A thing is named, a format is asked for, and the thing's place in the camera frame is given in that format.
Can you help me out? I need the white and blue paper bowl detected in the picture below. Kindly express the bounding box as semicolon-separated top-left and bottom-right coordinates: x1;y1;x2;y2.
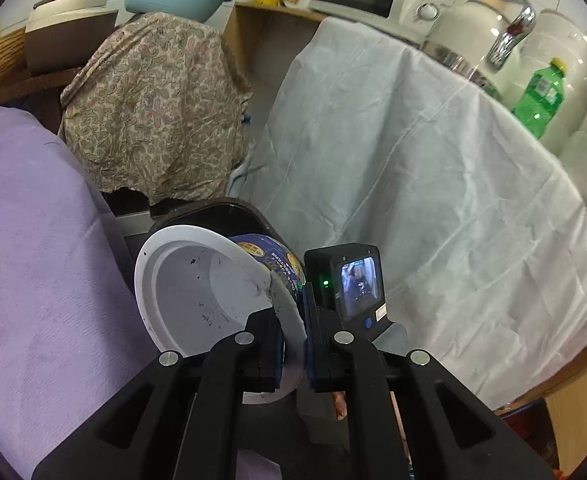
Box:
134;225;308;405

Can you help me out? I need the white and brown sink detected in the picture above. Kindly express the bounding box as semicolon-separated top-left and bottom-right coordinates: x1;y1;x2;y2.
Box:
26;0;119;73

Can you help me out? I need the black trash bin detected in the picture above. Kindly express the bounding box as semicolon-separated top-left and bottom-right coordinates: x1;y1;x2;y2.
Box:
146;199;286;261

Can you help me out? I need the paisley patterned cloth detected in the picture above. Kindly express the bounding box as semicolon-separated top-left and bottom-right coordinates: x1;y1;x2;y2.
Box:
58;11;253;206

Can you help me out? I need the white kettle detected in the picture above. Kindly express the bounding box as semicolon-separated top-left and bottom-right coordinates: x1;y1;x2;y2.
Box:
421;0;537;103

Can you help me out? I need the purple blanket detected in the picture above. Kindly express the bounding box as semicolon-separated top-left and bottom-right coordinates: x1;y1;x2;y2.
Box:
0;104;294;480

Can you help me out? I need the white cover cloth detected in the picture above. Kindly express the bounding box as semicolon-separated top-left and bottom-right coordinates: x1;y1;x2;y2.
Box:
246;17;587;411

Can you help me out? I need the green plastic bottle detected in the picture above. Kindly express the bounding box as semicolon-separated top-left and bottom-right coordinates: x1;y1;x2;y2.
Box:
511;57;569;141

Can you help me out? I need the stack of toilet paper rolls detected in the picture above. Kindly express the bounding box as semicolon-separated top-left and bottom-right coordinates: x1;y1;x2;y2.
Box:
521;9;587;201

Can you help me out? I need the dark wooden counter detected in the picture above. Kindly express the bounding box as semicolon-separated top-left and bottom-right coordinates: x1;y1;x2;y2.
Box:
0;67;89;128

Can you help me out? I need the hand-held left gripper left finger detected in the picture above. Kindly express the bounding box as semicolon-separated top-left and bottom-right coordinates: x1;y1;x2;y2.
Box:
32;307;287;480

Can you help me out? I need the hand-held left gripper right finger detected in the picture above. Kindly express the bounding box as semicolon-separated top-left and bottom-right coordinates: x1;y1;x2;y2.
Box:
301;292;557;480

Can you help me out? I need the grey plastic object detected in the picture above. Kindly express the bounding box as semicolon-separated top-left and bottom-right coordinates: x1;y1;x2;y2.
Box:
113;207;151;238

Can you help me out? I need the wooden cabinet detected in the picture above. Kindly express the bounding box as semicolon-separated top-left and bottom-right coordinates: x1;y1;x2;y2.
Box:
223;1;324;126

